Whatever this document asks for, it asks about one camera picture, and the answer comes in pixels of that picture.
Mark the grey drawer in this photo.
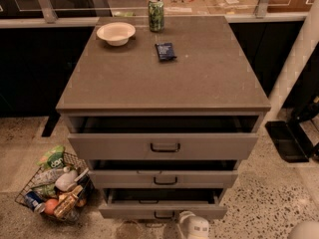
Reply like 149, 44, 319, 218
89, 160, 238, 188
69, 116, 257, 161
99, 188, 227, 220

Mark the grey top drawer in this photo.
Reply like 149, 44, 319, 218
69, 116, 257, 161

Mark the dark blue snack packet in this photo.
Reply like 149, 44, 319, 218
155, 43, 176, 62

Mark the white bowl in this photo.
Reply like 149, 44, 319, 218
97, 22, 136, 47

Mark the green chip bag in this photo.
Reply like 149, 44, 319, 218
37, 145, 65, 169

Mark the blue soda can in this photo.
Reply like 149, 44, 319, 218
24, 191, 45, 214

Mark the brown snack box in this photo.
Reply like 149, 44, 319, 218
54, 185, 83, 219

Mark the white plastic bottle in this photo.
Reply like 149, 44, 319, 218
55, 170, 78, 192

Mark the grey bottom drawer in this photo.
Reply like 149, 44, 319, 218
99, 188, 227, 220

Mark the wire basket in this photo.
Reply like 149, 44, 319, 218
15, 152, 94, 223

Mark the orange fruit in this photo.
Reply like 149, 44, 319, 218
44, 199, 59, 215

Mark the grey middle drawer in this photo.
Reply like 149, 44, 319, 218
89, 160, 238, 188

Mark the grey drawer cabinet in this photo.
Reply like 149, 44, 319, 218
55, 15, 272, 221

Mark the black floor tray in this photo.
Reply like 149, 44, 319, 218
265, 120, 317, 163

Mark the green soda can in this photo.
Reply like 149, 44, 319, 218
149, 0, 164, 32

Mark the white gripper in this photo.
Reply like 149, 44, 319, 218
177, 211, 209, 239

